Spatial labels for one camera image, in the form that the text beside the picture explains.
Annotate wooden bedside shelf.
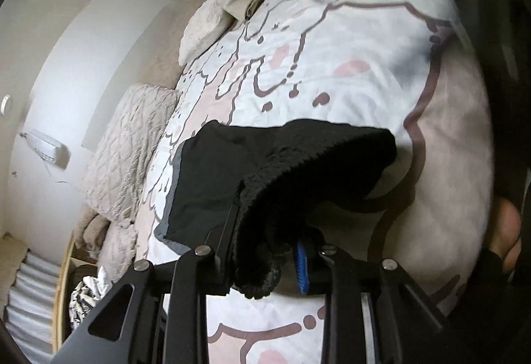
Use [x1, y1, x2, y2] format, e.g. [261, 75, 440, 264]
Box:
[52, 229, 101, 350]

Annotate small textured beige pillow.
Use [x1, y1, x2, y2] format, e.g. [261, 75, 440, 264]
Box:
[99, 218, 138, 271]

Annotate stack of clothes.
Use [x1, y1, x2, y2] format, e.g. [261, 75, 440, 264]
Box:
[67, 268, 114, 332]

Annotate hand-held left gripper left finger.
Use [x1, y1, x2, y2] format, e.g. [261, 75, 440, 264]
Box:
[54, 202, 241, 364]

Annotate folded beige plush blanket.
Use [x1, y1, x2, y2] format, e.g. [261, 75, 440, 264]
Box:
[74, 204, 112, 262]

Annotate white cable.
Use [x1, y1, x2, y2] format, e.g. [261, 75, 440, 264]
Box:
[41, 162, 73, 187]

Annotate large textured beige pillow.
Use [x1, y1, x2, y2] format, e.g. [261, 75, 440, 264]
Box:
[78, 83, 182, 220]

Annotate black fleece pants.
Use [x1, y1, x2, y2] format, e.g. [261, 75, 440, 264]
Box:
[153, 119, 400, 301]

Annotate bear printed bedsheet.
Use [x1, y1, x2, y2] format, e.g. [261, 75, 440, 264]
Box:
[133, 0, 498, 364]

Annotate white curtain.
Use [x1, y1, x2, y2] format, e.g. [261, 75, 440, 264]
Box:
[0, 247, 64, 364]

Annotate white wall-mounted device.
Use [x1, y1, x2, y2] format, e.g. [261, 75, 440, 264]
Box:
[19, 129, 70, 170]

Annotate person's leg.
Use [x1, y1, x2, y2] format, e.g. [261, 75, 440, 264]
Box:
[487, 197, 524, 270]

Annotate person's dark clothing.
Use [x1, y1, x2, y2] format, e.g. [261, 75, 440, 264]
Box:
[450, 247, 531, 364]

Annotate beige curtain valance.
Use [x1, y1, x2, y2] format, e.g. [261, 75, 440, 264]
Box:
[0, 232, 31, 266]

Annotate white fluffy cushion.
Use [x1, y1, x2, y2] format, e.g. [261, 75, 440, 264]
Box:
[178, 0, 234, 66]

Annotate long brown plush bolster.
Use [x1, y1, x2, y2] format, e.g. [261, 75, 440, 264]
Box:
[136, 0, 218, 91]

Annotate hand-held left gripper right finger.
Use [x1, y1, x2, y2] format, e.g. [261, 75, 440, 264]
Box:
[295, 229, 469, 364]

